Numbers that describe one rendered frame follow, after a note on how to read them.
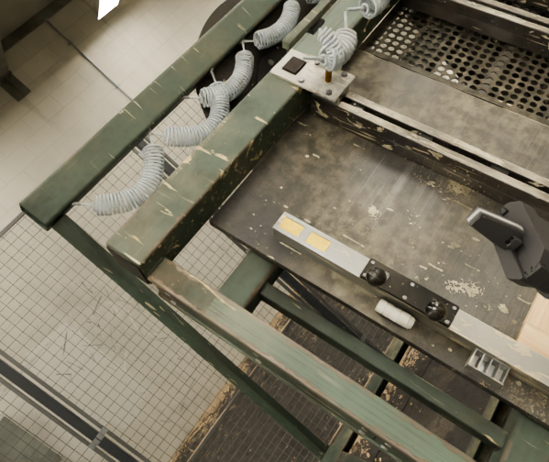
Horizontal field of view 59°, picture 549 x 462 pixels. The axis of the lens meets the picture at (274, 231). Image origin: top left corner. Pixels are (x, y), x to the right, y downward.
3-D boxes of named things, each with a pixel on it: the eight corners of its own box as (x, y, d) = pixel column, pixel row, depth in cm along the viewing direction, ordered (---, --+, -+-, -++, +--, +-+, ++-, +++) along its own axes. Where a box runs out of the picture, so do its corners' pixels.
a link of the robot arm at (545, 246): (495, 301, 56) (571, 341, 58) (564, 247, 50) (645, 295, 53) (472, 233, 65) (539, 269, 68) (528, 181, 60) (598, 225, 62)
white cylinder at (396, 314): (373, 312, 101) (408, 333, 99) (375, 307, 99) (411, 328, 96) (380, 301, 102) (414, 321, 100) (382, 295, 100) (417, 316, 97)
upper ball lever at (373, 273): (386, 288, 100) (378, 291, 88) (370, 279, 102) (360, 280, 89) (395, 271, 100) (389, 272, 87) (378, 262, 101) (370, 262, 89)
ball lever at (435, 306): (440, 318, 97) (440, 326, 84) (422, 309, 98) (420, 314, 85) (450, 302, 96) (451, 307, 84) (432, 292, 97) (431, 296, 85)
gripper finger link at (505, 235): (483, 205, 55) (524, 229, 57) (463, 224, 57) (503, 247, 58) (486, 214, 54) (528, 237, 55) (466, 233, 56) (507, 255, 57)
